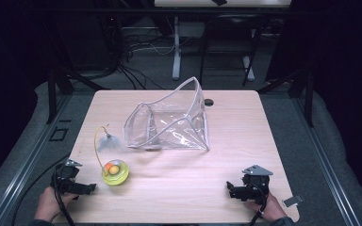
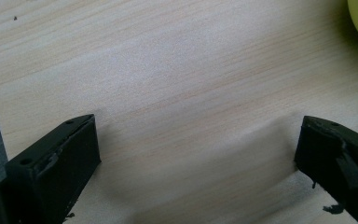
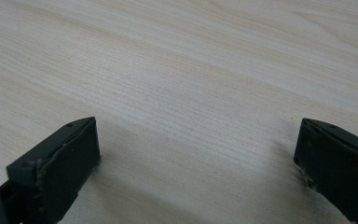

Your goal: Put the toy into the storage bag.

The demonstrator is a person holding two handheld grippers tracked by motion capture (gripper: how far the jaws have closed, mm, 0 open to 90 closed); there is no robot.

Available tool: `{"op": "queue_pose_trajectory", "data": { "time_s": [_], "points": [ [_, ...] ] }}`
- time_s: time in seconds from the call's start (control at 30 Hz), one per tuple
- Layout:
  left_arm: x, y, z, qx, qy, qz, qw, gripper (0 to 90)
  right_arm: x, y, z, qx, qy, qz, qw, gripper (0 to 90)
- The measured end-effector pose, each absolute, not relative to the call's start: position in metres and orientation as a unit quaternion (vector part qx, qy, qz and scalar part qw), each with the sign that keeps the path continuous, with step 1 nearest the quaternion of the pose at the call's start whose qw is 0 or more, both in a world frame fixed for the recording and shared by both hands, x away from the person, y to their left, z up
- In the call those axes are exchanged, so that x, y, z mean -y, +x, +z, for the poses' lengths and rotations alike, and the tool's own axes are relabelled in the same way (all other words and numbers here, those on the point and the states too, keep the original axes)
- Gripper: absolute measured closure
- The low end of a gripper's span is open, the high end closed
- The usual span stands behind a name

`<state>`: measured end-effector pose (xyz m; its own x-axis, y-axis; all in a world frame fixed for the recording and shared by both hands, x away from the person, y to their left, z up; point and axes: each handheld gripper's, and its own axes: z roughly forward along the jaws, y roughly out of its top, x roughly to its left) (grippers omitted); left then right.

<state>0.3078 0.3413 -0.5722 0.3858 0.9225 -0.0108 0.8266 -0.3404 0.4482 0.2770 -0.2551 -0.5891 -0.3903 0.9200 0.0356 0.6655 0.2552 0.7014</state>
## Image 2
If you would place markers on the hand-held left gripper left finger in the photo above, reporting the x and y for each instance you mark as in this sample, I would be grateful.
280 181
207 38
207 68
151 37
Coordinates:
56 165

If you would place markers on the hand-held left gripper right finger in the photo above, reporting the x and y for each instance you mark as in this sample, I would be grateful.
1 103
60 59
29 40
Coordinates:
332 155

